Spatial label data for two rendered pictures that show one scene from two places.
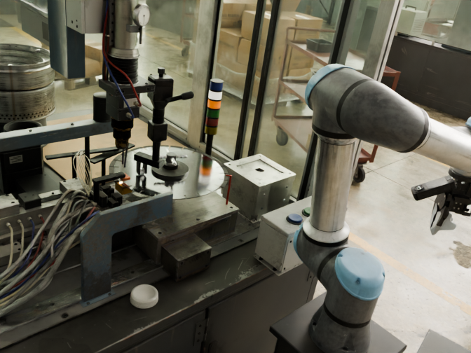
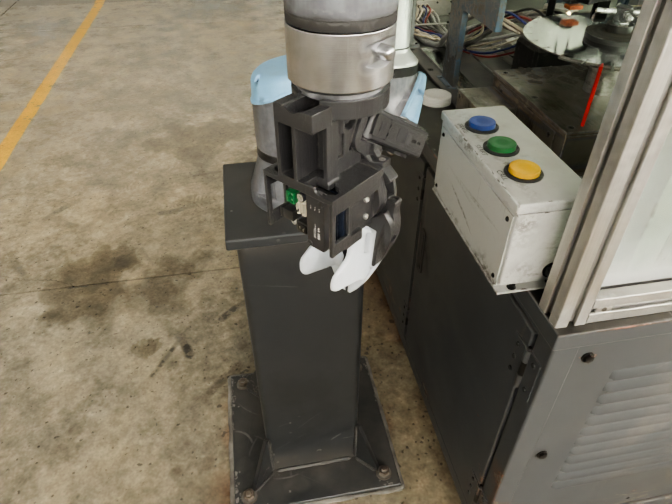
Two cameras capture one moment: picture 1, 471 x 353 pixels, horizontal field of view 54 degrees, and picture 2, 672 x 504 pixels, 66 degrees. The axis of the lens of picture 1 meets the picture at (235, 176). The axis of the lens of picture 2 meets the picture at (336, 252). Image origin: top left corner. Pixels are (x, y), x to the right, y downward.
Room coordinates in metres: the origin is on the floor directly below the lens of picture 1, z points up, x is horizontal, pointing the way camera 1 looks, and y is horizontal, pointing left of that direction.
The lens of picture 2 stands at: (1.40, -0.92, 1.25)
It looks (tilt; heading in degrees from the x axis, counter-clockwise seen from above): 39 degrees down; 126
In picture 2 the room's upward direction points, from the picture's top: straight up
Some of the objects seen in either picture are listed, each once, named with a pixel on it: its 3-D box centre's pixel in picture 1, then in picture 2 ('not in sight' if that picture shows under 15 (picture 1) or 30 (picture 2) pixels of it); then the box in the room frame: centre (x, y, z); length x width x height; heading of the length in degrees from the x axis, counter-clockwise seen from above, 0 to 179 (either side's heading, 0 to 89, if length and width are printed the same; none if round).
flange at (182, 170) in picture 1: (169, 166); (618, 30); (1.24, 0.20, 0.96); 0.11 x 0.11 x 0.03
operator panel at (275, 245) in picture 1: (301, 231); (500, 192); (1.21, -0.23, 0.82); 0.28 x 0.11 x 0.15; 136
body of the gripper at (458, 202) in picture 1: (458, 191); (334, 160); (1.19, -0.62, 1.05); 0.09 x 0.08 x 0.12; 85
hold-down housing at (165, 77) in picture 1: (158, 105); not in sight; (1.17, 0.23, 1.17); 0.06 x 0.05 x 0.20; 127
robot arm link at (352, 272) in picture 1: (353, 282); (293, 102); (0.88, -0.31, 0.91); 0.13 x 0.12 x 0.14; 28
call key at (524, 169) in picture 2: not in sight; (523, 173); (1.25, -0.29, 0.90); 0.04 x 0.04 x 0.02
